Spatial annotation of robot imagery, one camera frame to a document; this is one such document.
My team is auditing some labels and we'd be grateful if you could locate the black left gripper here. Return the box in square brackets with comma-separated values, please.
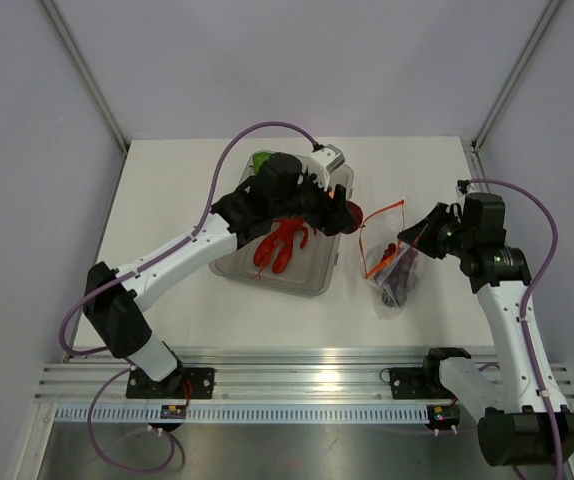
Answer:
[271, 167, 355, 236]

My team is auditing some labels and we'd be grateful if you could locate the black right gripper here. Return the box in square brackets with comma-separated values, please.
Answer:
[398, 203, 474, 260]

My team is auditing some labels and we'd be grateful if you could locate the dark red passion fruit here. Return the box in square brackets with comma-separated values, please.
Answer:
[342, 201, 364, 235]

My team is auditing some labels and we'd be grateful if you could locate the purple grape bunch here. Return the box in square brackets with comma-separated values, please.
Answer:
[375, 244, 418, 302]

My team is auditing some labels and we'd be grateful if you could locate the clear zip top bag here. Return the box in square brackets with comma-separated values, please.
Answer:
[358, 197, 421, 320]

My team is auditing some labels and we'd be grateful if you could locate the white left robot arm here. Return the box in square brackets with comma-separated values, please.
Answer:
[83, 145, 360, 398]

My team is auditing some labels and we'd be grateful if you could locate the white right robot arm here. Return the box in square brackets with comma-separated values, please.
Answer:
[398, 192, 574, 472]

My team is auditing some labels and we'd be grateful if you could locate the red plastic lobster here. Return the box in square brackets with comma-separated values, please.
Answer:
[253, 218, 309, 279]

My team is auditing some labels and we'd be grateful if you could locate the clear grey plastic tray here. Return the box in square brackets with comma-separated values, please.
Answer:
[210, 155, 354, 297]

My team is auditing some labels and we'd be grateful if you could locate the green bell pepper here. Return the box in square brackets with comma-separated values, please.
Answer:
[251, 151, 273, 175]

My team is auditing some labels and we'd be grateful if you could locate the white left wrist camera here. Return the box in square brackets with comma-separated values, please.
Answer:
[306, 145, 345, 190]

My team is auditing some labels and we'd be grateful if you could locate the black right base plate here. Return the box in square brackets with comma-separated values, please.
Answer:
[388, 368, 452, 400]

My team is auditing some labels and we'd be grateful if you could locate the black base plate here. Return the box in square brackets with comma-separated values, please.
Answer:
[126, 366, 215, 400]
[388, 368, 452, 400]

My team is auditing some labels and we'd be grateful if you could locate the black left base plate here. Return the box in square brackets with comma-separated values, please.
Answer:
[126, 366, 215, 400]

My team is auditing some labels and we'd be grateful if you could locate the right aluminium frame post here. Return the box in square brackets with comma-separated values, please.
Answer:
[471, 0, 565, 154]

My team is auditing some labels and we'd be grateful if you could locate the aluminium frame post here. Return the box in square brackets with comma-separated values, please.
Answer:
[471, 0, 565, 154]
[39, 0, 130, 158]

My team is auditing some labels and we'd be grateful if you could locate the left aluminium frame post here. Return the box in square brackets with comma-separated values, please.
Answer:
[39, 0, 130, 158]

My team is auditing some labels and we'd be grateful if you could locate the aluminium mounting rail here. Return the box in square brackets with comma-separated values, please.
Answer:
[31, 347, 574, 406]

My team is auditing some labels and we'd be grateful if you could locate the white slotted cable duct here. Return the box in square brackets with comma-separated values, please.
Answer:
[55, 403, 429, 425]

